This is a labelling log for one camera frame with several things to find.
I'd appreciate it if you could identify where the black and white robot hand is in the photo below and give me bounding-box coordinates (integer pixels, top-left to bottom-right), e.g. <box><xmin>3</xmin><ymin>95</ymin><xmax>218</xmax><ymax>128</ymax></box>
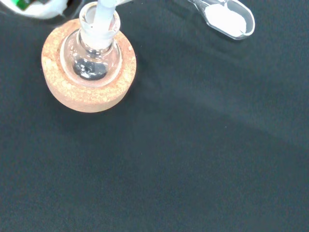
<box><xmin>0</xmin><ymin>0</ymin><xmax>71</xmax><ymax>20</ymax></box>

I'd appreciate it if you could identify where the glass round-bottom flask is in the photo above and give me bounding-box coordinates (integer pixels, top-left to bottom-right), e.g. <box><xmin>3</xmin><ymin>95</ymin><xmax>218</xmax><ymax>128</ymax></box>
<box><xmin>59</xmin><ymin>2</ymin><xmax>122</xmax><ymax>88</ymax></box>

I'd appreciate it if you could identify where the glass weighing funnel with powder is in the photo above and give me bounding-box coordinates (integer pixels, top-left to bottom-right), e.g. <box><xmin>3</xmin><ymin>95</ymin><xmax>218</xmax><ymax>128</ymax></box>
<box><xmin>173</xmin><ymin>0</ymin><xmax>256</xmax><ymax>41</ymax></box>

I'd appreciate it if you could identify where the black cloth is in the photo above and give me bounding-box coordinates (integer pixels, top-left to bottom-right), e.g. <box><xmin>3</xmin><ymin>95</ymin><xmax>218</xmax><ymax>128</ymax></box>
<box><xmin>0</xmin><ymin>0</ymin><xmax>309</xmax><ymax>232</ymax></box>

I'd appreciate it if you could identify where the cork ring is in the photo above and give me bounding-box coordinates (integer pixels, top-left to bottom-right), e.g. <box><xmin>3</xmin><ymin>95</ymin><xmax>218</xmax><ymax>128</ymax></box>
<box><xmin>41</xmin><ymin>18</ymin><xmax>138</xmax><ymax>114</ymax></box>

